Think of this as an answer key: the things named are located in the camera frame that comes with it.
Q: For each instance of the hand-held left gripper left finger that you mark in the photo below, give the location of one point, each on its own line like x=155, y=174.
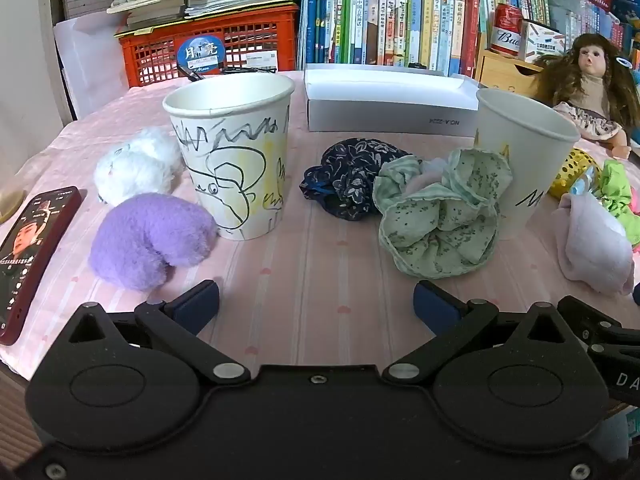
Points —
x=197, y=306

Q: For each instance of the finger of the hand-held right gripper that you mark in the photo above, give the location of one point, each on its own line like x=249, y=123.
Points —
x=580, y=312

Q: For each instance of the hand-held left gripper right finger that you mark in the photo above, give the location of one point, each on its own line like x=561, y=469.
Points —
x=434, y=306

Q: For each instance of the pale pink soft cloth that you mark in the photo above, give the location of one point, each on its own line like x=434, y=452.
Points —
x=595, y=245

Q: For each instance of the green floral scrunchie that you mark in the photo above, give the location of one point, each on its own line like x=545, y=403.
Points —
x=440, y=225

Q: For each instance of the purple plush toy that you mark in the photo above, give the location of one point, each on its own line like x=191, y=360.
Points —
x=145, y=240

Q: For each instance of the bright green scrunchie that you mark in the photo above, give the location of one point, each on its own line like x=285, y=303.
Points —
x=617, y=185

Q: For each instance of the yellow sequin scrunchie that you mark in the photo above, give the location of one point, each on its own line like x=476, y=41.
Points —
x=570, y=175

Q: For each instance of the white plush toy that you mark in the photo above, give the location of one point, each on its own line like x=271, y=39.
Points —
x=130, y=170

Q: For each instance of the navy floral cloth hat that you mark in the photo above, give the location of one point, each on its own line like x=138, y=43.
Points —
x=345, y=175

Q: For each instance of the white cardboard box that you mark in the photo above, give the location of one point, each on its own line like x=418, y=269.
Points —
x=390, y=110

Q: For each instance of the pink striped tablecloth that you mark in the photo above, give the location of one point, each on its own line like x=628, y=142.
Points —
x=310, y=270

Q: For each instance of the paper cup with yellow drawing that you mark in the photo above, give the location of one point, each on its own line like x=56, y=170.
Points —
x=235, y=160

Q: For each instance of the white paper cup black scribble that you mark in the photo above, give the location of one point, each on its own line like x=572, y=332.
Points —
x=525, y=160

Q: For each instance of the smartphone in red case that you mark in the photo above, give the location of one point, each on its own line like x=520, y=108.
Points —
x=30, y=260

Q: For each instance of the brown-haired doll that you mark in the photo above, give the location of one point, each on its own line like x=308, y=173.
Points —
x=590, y=90

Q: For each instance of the miniature black bicycle model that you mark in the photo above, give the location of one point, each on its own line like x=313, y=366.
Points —
x=192, y=74

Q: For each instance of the small black pouch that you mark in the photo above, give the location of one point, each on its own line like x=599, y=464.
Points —
x=419, y=65

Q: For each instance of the wooden drawer box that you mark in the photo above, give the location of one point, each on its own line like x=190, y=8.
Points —
x=502, y=75

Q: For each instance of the red plastic crate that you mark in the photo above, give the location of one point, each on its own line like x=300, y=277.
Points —
x=150, y=52

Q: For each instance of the white panel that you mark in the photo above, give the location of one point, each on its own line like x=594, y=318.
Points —
x=85, y=70

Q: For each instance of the white pencil-print box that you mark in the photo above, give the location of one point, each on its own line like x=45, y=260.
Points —
x=542, y=42

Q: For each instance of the red beer can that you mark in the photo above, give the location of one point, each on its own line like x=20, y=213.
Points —
x=506, y=30

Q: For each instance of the row of tall picture books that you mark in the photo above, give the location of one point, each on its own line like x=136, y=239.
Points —
x=390, y=20

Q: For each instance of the blue cartoon box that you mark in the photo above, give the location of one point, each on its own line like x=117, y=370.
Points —
x=627, y=0

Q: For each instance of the grey ribbed panel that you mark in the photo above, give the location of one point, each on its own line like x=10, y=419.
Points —
x=85, y=2

